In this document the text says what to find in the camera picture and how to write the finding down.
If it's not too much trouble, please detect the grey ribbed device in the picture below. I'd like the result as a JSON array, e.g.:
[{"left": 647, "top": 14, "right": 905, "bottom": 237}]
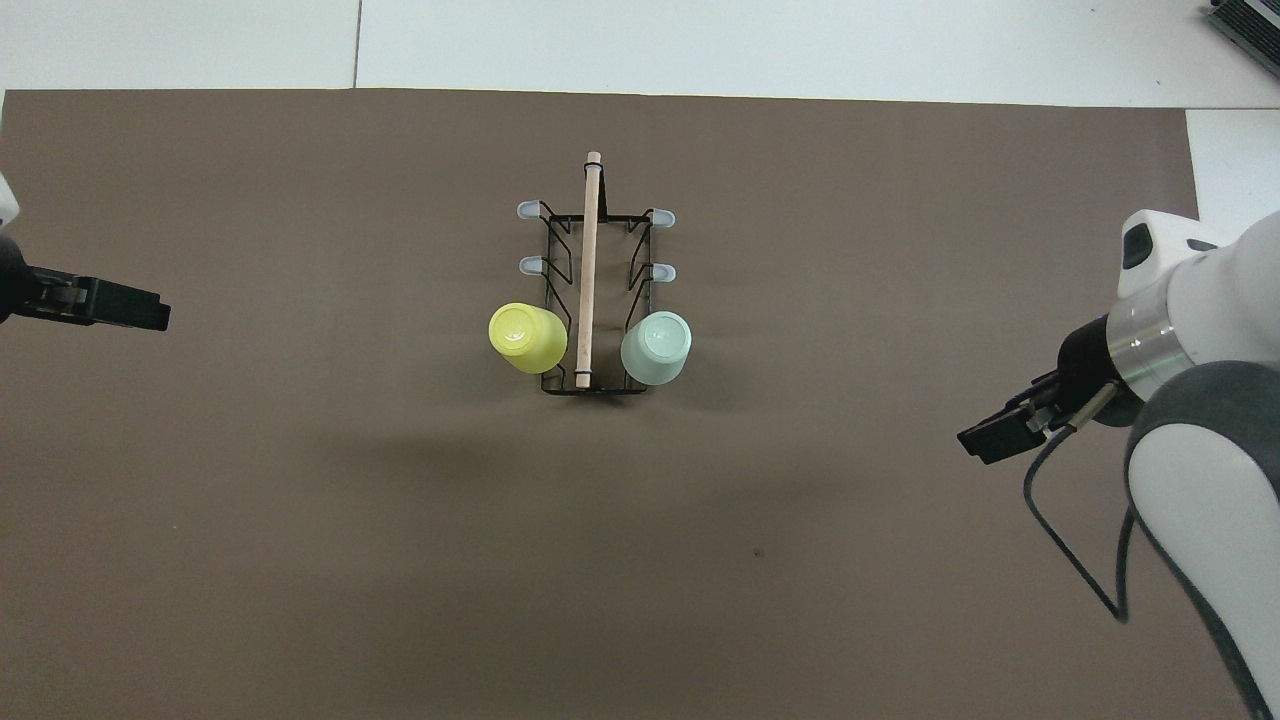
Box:
[{"left": 1205, "top": 0, "right": 1280, "bottom": 51}]

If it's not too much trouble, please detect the pale green plastic cup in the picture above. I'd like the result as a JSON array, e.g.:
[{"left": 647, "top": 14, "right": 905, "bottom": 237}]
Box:
[{"left": 620, "top": 311, "right": 693, "bottom": 386}]

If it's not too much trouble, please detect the black wire cup rack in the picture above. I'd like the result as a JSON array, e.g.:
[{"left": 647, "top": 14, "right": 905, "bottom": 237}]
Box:
[{"left": 508, "top": 200, "right": 677, "bottom": 396}]

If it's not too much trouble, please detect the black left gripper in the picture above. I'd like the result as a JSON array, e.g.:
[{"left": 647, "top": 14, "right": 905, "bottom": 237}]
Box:
[{"left": 0, "top": 235, "right": 171, "bottom": 331}]

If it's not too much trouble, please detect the wooden rack handle rod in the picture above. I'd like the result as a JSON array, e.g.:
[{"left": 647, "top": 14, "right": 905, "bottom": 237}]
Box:
[{"left": 574, "top": 152, "right": 603, "bottom": 389}]

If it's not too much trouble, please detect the yellow plastic cup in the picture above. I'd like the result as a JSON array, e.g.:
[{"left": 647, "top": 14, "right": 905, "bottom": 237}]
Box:
[{"left": 488, "top": 302, "right": 569, "bottom": 375}]

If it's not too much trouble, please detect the brown table mat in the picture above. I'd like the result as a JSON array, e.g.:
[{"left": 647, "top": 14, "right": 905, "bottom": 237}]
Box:
[{"left": 0, "top": 88, "right": 1251, "bottom": 720}]

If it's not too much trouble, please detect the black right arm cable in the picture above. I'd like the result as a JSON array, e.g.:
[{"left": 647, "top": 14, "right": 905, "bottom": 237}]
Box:
[{"left": 1022, "top": 380, "right": 1141, "bottom": 624}]

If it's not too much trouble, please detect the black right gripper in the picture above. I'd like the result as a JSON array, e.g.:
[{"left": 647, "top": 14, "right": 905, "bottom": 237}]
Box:
[{"left": 957, "top": 318, "right": 1141, "bottom": 466}]

